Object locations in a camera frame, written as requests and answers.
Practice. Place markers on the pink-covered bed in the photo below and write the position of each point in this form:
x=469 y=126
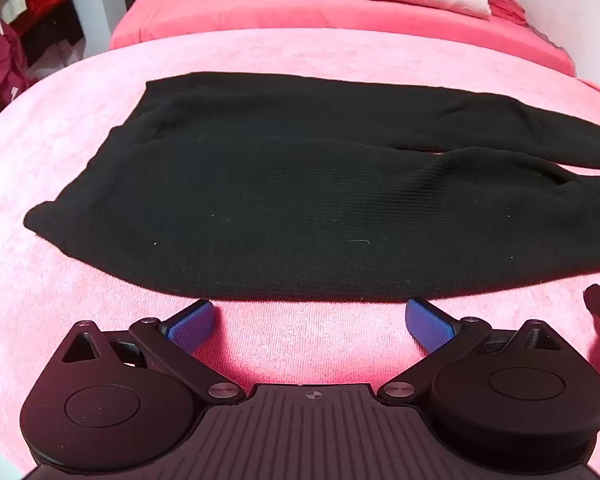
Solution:
x=280 y=10

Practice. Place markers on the dark hanging garments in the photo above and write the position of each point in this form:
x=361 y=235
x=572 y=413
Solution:
x=55 y=30

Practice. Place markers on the maroon hanging garment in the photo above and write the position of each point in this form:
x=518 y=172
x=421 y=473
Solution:
x=0 y=45

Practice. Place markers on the pink fleece blanket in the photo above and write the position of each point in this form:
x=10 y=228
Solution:
x=55 y=135

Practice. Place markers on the black pants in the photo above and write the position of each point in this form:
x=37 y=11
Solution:
x=280 y=195

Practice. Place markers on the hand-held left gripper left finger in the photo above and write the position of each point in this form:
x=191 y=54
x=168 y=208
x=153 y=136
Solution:
x=192 y=325

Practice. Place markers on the folded coral blanket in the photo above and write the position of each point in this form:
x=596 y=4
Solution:
x=505 y=2

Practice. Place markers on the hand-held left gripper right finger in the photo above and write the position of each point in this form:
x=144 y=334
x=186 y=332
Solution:
x=430 y=327

